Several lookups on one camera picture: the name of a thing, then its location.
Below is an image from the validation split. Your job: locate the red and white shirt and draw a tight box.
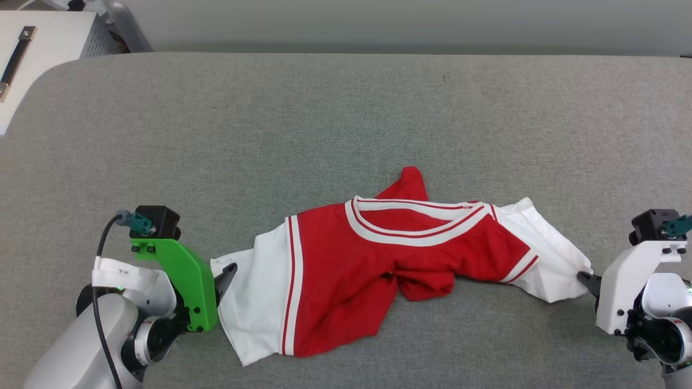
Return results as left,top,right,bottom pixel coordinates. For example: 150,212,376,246
210,166,594,367

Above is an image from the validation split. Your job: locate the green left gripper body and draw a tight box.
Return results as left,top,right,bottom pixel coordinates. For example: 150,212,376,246
130,238,220,333

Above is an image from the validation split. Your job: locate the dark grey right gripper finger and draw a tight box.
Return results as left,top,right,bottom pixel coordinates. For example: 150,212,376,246
576,271,603,298

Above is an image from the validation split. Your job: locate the black cabinet handle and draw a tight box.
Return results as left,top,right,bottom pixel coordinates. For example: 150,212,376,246
0,25,38,104

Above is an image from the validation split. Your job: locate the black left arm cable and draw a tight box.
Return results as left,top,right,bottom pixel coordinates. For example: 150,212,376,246
91,209,154,389

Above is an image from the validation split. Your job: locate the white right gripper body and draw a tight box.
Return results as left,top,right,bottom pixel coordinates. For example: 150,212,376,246
595,241,688,336

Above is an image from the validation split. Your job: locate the white power strip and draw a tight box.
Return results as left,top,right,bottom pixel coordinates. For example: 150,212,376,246
22,0,103,13

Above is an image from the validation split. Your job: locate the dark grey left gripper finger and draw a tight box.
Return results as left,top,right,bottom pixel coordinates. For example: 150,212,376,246
215,263,239,308

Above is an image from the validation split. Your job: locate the white metal cabinet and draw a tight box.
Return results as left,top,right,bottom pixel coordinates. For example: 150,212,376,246
0,10,123,136

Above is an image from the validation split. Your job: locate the grey metal post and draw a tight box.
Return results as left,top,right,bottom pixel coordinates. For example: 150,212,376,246
99,0,154,53

